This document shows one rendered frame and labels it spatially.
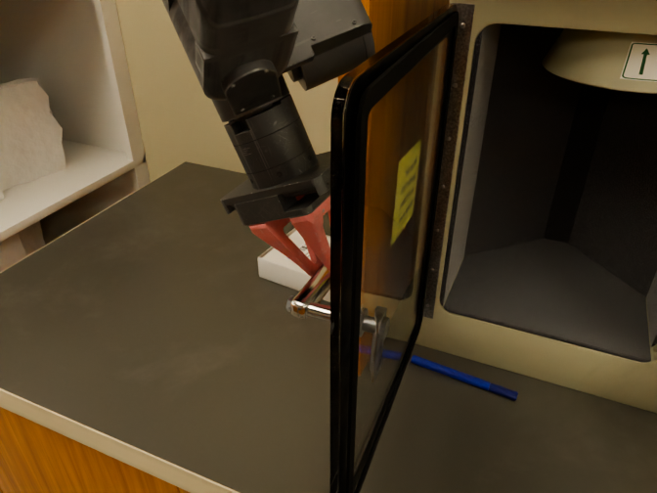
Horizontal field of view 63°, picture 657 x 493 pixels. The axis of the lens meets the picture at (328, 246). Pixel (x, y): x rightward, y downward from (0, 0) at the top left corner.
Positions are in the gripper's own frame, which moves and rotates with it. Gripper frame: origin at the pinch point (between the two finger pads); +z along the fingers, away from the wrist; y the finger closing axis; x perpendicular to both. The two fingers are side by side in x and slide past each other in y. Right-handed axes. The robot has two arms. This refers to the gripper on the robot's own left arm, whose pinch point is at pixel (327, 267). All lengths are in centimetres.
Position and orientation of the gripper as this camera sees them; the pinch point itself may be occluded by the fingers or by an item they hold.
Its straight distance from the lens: 46.9
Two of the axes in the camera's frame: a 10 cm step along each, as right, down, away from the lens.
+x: -4.5, 5.1, -7.4
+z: 3.7, 8.5, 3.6
